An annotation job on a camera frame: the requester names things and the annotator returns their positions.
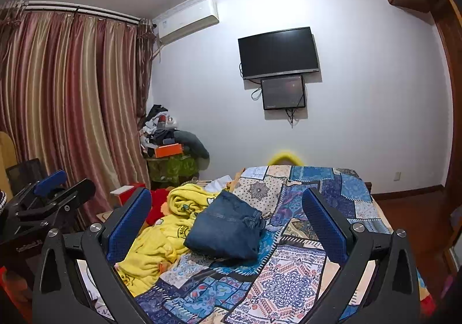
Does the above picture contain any orange box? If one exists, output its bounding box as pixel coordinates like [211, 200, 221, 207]
[154, 143, 183, 159]

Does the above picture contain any dark grey garment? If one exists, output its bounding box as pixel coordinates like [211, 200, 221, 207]
[173, 130, 210, 162]

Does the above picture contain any yellow round object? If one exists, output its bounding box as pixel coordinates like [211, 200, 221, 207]
[267, 151, 300, 167]

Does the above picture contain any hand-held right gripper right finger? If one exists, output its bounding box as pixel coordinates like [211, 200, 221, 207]
[301, 187, 421, 324]

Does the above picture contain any white air conditioner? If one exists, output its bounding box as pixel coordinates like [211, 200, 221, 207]
[153, 0, 220, 46]

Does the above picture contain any pile of clothes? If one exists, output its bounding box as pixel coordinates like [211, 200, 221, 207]
[139, 104, 185, 159]

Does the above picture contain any yellow blanket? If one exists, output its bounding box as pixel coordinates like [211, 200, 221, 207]
[115, 183, 232, 297]

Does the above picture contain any black chair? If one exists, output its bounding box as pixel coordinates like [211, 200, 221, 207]
[4, 158, 44, 198]

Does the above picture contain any red plush toy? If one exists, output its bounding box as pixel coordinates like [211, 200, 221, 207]
[146, 187, 174, 225]

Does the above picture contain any black wall television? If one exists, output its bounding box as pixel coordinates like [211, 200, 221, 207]
[237, 26, 321, 81]

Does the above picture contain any small black wall monitor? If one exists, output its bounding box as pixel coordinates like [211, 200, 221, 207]
[260, 75, 307, 110]

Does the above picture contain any pink cloth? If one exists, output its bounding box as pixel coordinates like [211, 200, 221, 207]
[442, 271, 458, 296]

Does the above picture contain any white cloth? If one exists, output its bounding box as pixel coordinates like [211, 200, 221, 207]
[207, 175, 233, 195]

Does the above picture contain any blue patchwork bedspread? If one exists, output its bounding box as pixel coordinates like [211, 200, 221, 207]
[135, 165, 426, 324]

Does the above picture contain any white curtain rail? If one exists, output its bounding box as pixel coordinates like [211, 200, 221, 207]
[0, 0, 156, 27]

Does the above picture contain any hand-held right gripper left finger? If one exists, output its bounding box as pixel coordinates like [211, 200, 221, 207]
[32, 187, 159, 324]

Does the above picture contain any blue denim jacket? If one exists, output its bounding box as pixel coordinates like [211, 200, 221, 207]
[183, 190, 267, 261]

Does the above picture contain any green covered side table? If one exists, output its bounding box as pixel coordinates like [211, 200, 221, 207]
[146, 156, 201, 190]

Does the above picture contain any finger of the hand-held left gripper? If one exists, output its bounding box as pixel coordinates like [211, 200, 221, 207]
[14, 179, 97, 228]
[12, 170, 68, 209]

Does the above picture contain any striped brown curtain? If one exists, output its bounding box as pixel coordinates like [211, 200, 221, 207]
[0, 3, 157, 234]

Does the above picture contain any red white box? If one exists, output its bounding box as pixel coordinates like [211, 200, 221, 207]
[109, 183, 147, 209]

